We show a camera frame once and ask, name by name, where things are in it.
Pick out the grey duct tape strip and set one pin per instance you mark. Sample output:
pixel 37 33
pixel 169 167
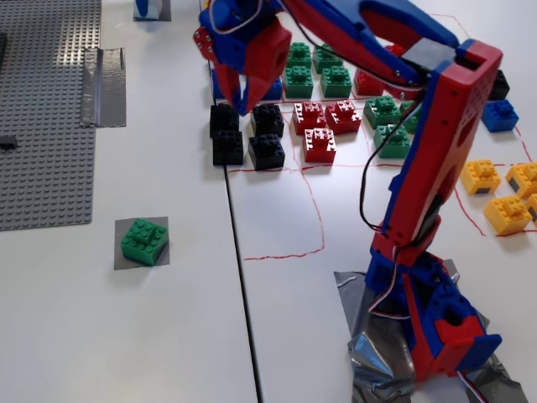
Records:
pixel 107 88

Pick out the grey lego baseplate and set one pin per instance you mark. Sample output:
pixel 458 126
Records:
pixel 46 126

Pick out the long dark grey brick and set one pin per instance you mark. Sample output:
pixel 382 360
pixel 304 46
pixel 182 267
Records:
pixel 2 48

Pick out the crumpled silver duct tape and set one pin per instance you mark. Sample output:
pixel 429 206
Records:
pixel 373 361

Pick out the red lego block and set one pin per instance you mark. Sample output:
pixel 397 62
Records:
pixel 309 117
pixel 343 116
pixel 394 49
pixel 319 144
pixel 368 84

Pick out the short dark grey brick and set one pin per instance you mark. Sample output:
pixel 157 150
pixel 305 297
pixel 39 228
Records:
pixel 7 143

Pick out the red blue robot arm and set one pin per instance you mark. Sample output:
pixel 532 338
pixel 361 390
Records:
pixel 453 138

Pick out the red blue gripper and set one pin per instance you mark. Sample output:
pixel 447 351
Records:
pixel 261 59

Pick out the black lego block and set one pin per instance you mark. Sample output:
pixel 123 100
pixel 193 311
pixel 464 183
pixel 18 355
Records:
pixel 223 124
pixel 266 152
pixel 227 148
pixel 500 85
pixel 267 119

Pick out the blue plastic object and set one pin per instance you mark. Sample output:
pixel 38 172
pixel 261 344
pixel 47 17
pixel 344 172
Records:
pixel 142 8

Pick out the yellow lego block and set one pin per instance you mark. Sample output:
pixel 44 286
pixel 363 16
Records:
pixel 480 176
pixel 533 212
pixel 205 3
pixel 526 178
pixel 507 215

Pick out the blue lego block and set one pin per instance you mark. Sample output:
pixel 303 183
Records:
pixel 499 116
pixel 217 88
pixel 274 91

